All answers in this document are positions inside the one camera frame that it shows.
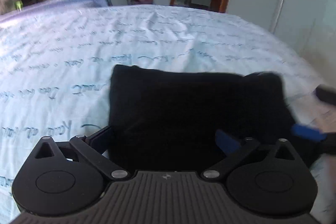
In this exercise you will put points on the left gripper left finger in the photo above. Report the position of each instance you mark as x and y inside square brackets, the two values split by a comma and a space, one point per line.
[90, 149]

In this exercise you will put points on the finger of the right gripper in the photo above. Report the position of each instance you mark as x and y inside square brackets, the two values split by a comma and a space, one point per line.
[307, 133]
[326, 94]

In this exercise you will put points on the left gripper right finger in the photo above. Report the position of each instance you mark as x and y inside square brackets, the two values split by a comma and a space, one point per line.
[235, 152]

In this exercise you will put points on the black pants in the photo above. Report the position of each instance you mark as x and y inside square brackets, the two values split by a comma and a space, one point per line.
[165, 121]

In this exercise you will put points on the white script-print bedspread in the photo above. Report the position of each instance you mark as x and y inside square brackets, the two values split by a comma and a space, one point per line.
[56, 68]

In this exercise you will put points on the blue striped blanket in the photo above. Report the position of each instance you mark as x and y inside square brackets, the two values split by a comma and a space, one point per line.
[54, 6]

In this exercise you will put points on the floral pillow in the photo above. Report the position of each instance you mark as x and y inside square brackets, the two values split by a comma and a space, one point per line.
[6, 6]

